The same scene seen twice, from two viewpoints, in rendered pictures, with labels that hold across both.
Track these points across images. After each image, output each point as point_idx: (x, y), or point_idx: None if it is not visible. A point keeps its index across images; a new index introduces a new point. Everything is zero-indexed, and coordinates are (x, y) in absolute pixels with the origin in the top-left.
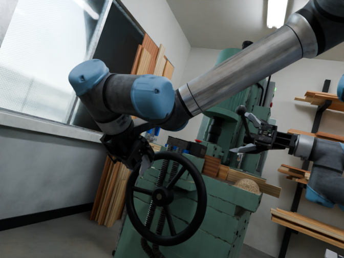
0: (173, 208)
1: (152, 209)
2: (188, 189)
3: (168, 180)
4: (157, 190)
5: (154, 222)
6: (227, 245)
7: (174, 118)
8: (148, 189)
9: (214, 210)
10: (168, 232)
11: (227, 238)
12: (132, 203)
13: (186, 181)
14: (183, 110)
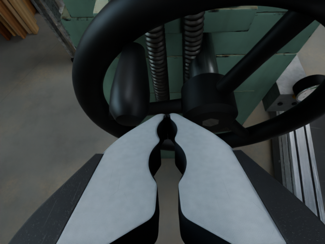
0: (179, 46)
1: (165, 99)
2: (246, 28)
3: (177, 28)
4: (203, 115)
5: (149, 76)
6: (288, 57)
7: None
8: None
9: (275, 16)
10: (179, 78)
11: (292, 49)
12: (131, 129)
13: (240, 11)
14: None
